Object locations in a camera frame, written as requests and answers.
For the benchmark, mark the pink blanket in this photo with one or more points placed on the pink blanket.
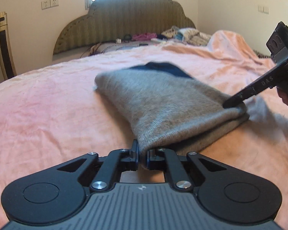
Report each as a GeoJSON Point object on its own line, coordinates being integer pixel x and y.
{"type": "Point", "coordinates": [50, 105]}

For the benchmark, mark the white wall switches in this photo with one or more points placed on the white wall switches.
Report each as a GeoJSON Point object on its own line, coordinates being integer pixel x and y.
{"type": "Point", "coordinates": [263, 9]}

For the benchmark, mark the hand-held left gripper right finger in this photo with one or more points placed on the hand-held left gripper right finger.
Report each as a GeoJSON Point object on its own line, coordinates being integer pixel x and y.
{"type": "Point", "coordinates": [147, 159]}

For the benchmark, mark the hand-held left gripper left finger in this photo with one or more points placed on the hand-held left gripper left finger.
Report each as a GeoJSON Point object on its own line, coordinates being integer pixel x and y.
{"type": "Point", "coordinates": [135, 154]}

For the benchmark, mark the pink cloth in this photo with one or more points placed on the pink cloth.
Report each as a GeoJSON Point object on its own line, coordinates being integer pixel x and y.
{"type": "Point", "coordinates": [144, 37]}

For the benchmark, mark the gold tower air conditioner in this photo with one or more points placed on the gold tower air conditioner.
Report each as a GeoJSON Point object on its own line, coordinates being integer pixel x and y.
{"type": "Point", "coordinates": [4, 48]}

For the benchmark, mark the grey patterned pillow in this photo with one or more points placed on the grey patterned pillow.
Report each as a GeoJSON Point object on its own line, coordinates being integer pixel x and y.
{"type": "Point", "coordinates": [115, 46]}

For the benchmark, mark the navy and grey knit sweater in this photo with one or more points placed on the navy and grey knit sweater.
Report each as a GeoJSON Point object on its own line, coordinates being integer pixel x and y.
{"type": "Point", "coordinates": [163, 100]}

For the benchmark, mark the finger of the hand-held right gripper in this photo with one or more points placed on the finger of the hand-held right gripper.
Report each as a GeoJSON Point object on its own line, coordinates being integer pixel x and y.
{"type": "Point", "coordinates": [254, 87]}

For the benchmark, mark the olive padded headboard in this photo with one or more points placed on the olive padded headboard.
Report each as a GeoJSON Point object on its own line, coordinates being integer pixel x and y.
{"type": "Point", "coordinates": [124, 21]}

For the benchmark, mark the white wall sockets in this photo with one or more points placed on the white wall sockets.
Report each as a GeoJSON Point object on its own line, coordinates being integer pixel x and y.
{"type": "Point", "coordinates": [50, 3]}

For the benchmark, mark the floral pillow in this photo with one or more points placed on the floral pillow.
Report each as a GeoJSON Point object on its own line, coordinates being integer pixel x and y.
{"type": "Point", "coordinates": [189, 34]}

